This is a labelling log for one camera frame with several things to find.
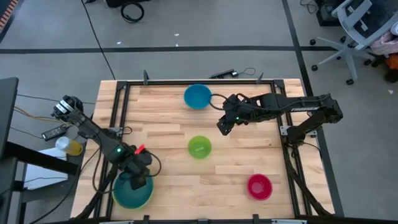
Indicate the black monitor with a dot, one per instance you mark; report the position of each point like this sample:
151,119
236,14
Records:
7,112

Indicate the blue plastic bowl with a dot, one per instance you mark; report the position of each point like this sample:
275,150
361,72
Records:
197,96

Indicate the grey office chair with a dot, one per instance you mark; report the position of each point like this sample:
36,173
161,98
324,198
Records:
351,49

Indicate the black power adapter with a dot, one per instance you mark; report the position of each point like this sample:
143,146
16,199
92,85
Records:
54,132

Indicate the black metal table frame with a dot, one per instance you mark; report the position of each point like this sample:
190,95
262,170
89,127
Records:
124,105

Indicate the orange object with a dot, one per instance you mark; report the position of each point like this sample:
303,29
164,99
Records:
392,61

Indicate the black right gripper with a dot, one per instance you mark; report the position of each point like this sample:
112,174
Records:
236,110

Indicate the red plastic bowl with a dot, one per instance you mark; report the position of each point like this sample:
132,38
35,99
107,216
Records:
259,187

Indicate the black equipment box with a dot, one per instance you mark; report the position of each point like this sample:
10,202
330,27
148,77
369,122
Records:
326,14

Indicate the orange striped mat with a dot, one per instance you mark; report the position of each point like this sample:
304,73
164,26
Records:
7,14

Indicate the green plastic bowl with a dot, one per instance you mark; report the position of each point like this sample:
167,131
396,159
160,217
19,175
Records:
199,147

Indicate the red tag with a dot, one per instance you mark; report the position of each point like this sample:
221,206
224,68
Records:
140,149

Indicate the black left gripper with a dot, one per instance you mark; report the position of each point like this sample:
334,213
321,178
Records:
136,165

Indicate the black side stand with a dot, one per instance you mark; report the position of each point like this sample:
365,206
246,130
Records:
37,158

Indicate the black power strip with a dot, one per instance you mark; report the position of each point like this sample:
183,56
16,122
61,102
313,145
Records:
222,74

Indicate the large teal plastic bowl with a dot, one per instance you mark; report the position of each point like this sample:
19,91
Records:
127,196

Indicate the bottle with yellow liquid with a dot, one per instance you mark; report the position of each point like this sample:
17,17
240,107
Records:
70,146

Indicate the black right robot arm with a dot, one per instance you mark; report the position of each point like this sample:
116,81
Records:
298,107

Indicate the pink cloth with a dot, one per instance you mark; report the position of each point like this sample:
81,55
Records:
385,43

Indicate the black camera post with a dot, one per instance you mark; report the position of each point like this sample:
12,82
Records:
260,78
145,77

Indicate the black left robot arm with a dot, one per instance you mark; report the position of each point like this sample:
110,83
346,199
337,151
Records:
93,130

